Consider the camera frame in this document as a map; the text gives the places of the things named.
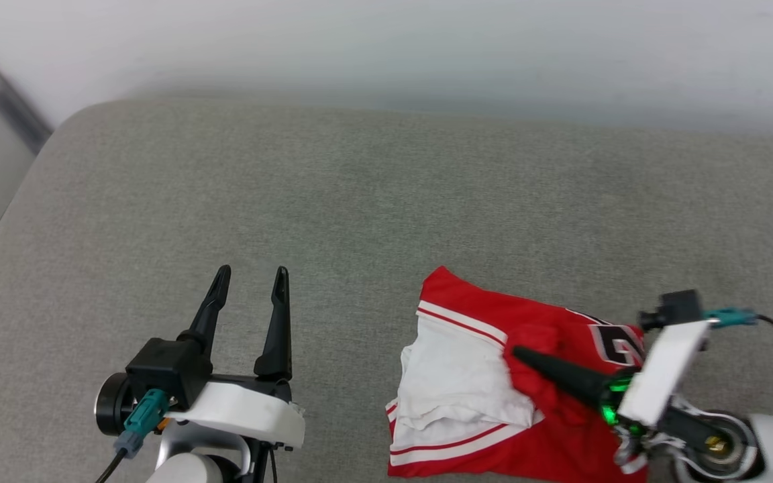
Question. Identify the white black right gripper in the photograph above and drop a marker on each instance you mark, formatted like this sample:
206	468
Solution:
658	376

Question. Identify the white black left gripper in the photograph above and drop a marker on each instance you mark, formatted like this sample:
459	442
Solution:
245	412

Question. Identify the red and white jersey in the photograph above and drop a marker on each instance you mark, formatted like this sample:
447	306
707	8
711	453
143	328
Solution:
467	376

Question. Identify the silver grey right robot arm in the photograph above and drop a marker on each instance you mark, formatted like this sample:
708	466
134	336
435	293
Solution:
715	449

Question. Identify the grey fabric sofa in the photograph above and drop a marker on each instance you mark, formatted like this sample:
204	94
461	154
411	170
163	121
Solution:
359	201

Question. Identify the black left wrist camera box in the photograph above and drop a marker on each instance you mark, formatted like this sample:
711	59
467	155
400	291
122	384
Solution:
168	369

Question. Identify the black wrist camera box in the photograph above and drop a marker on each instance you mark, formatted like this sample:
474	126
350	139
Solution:
168	369
675	308

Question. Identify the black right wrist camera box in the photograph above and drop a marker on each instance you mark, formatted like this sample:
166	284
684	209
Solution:
675	308

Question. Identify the grey metal wall rail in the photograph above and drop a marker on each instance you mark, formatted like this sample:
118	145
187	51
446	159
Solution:
4	94

